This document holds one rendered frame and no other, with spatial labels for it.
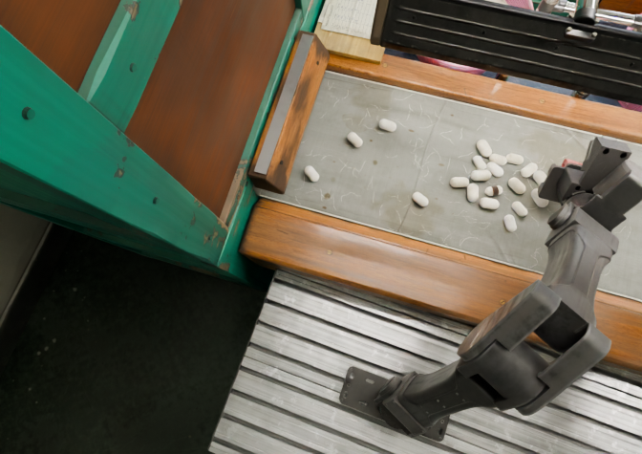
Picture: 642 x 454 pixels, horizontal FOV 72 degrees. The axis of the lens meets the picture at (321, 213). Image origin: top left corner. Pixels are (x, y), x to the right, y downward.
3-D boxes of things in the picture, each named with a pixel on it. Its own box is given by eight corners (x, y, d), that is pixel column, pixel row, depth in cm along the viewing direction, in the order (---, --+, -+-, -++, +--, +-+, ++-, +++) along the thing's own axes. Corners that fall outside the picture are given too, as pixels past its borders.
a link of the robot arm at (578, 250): (576, 195, 64) (524, 311, 42) (630, 236, 62) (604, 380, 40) (518, 245, 72) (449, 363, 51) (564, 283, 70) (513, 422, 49)
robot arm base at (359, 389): (350, 367, 77) (336, 408, 75) (462, 410, 74) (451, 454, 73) (349, 364, 84) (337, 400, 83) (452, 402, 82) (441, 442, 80)
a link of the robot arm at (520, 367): (398, 379, 76) (511, 314, 50) (428, 408, 75) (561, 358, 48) (377, 406, 73) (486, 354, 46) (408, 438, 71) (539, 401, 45)
